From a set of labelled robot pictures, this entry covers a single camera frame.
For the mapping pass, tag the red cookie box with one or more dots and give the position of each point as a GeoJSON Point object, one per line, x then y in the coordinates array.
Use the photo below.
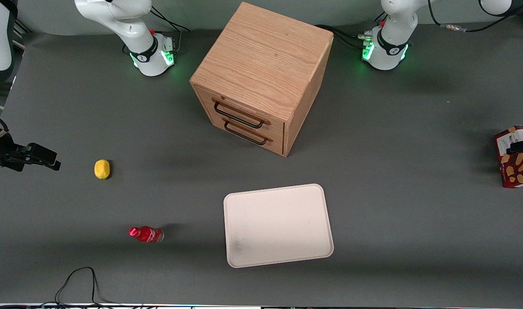
{"type": "Point", "coordinates": [517, 169]}

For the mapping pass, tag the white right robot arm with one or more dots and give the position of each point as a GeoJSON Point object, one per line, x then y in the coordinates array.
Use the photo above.
{"type": "Point", "coordinates": [145, 43]}

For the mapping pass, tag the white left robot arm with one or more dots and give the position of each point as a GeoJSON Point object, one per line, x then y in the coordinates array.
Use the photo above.
{"type": "Point", "coordinates": [390, 47]}

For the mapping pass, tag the cream plastic tray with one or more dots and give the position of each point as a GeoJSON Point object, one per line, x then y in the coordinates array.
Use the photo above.
{"type": "Point", "coordinates": [278, 225]}

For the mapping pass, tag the yellow lemon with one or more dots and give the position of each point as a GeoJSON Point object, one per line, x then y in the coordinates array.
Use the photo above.
{"type": "Point", "coordinates": [101, 169]}

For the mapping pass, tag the red soda bottle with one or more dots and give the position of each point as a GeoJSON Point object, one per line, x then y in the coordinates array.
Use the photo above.
{"type": "Point", "coordinates": [147, 234]}

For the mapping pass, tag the wooden drawer cabinet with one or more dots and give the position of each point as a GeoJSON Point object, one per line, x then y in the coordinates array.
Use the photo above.
{"type": "Point", "coordinates": [261, 60]}

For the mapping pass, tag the aluminium frame rail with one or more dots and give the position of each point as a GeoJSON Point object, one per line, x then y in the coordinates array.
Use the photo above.
{"type": "Point", "coordinates": [22, 34]}

